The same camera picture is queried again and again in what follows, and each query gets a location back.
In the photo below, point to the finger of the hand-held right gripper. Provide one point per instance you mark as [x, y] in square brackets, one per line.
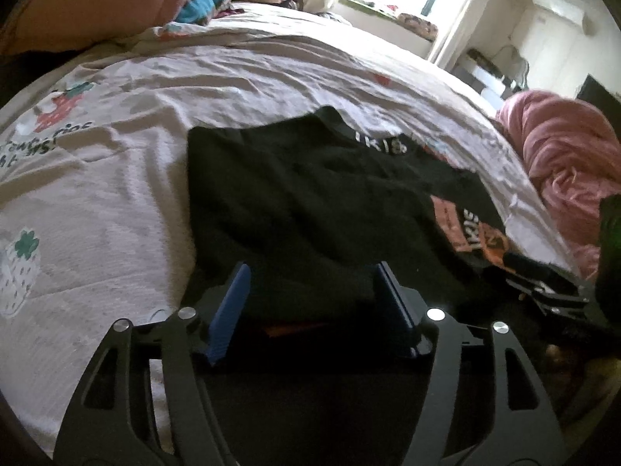
[558, 303]
[529, 264]

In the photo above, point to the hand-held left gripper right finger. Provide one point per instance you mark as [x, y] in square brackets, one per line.
[395, 306]

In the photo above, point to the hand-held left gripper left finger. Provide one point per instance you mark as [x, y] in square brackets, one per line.
[230, 310]

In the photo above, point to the black sweater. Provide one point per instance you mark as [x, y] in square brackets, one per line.
[301, 204]

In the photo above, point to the pink duvet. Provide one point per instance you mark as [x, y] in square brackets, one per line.
[563, 155]

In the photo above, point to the strawberry print bed sheet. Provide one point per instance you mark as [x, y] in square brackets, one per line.
[97, 204]

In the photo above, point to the black screen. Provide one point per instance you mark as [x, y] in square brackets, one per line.
[599, 90]

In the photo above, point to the white air conditioner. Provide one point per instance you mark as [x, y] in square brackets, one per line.
[558, 7]

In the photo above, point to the patterned cloth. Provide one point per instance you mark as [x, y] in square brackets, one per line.
[417, 26]

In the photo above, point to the green windowsill mat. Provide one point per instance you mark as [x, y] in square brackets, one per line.
[368, 9]

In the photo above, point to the pink pillow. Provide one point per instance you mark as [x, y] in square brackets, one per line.
[97, 0]

